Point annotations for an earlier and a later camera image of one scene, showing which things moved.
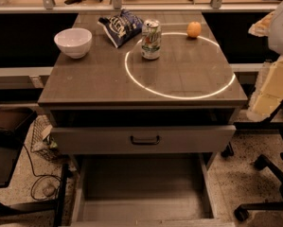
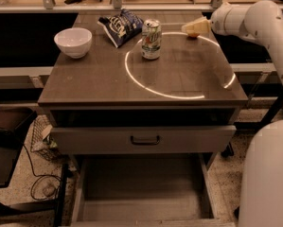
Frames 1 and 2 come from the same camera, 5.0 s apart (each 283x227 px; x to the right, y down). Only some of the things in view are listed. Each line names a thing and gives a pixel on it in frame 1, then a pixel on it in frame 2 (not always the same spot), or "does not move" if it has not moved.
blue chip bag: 123,26 does not move
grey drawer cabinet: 144,102 does not move
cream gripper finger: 261,27 → 226,20
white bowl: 74,42 does not move
